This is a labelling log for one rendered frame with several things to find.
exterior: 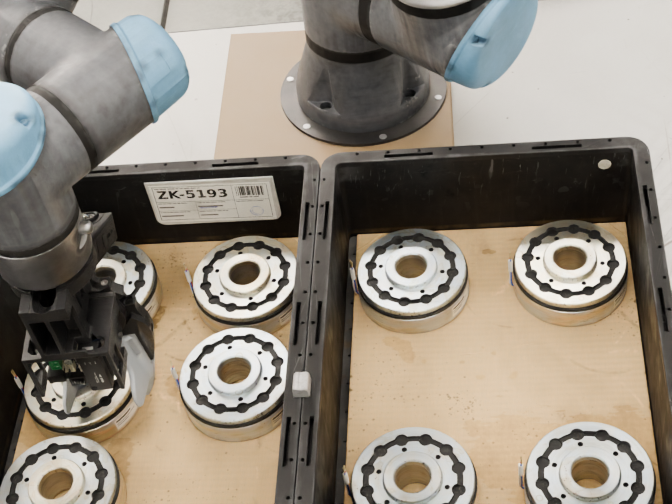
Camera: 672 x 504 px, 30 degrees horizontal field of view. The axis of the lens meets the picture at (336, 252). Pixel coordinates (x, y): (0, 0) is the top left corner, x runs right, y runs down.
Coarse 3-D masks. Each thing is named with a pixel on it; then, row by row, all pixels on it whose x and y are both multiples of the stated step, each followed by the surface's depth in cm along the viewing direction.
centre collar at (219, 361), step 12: (240, 348) 112; (216, 360) 112; (228, 360) 112; (240, 360) 112; (252, 360) 111; (216, 372) 111; (252, 372) 110; (216, 384) 110; (228, 384) 110; (240, 384) 110; (252, 384) 110
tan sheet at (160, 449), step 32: (160, 256) 126; (192, 256) 125; (160, 320) 120; (192, 320) 120; (160, 352) 118; (160, 384) 115; (160, 416) 113; (128, 448) 111; (160, 448) 111; (192, 448) 110; (224, 448) 110; (256, 448) 110; (128, 480) 109; (160, 480) 109; (192, 480) 108; (224, 480) 108; (256, 480) 107
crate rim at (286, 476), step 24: (96, 168) 120; (120, 168) 120; (144, 168) 120; (168, 168) 119; (192, 168) 119; (216, 168) 118; (240, 168) 118; (264, 168) 118; (288, 168) 118; (312, 168) 117; (312, 192) 115; (312, 216) 113; (312, 240) 111; (312, 264) 109; (288, 360) 103; (288, 384) 101; (288, 408) 100; (288, 432) 100; (288, 456) 97; (288, 480) 96
